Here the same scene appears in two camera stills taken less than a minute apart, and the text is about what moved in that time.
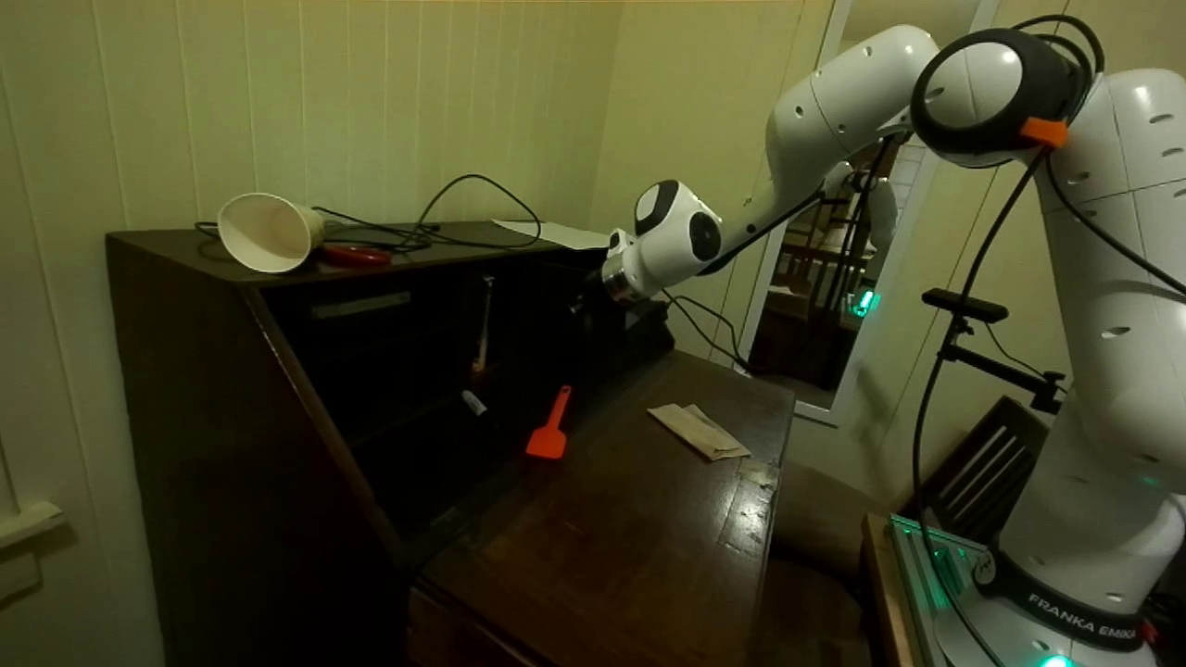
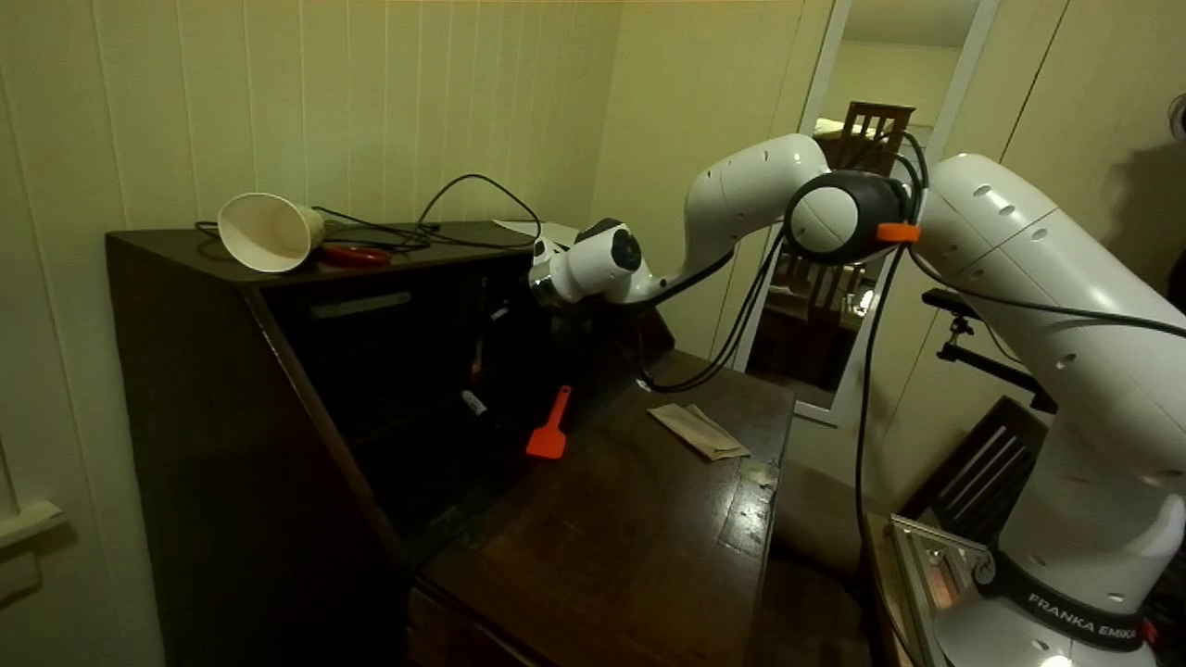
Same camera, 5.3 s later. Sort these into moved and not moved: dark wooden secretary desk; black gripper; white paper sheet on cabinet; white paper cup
Moved: black gripper
Not moved: white paper sheet on cabinet; dark wooden secretary desk; white paper cup
